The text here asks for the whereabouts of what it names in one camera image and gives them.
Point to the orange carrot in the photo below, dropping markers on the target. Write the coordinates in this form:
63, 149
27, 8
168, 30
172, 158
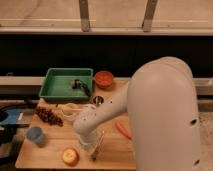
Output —
122, 130

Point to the small metal cup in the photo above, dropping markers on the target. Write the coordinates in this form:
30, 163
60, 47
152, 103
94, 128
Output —
98, 100

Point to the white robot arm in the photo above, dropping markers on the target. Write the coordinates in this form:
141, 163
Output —
161, 102

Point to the dark red grape bunch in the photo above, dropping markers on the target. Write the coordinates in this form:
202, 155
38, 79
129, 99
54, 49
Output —
48, 116

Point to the blue plastic cup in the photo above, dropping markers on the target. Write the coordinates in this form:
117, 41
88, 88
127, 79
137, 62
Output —
36, 135

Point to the black brush in tray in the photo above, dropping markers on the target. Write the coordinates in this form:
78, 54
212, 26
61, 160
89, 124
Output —
78, 84

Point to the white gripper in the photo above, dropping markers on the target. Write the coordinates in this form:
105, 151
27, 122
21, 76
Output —
91, 141

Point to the orange bowl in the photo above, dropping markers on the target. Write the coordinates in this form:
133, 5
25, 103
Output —
103, 79

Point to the green plastic tray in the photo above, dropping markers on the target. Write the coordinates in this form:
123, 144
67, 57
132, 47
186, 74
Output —
56, 86

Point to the blue black device at left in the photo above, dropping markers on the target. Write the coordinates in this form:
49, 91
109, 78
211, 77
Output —
11, 118

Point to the yellow orange round fruit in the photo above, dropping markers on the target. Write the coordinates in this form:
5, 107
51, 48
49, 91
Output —
70, 156

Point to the silver metal fork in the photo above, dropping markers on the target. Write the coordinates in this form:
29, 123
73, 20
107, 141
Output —
98, 147

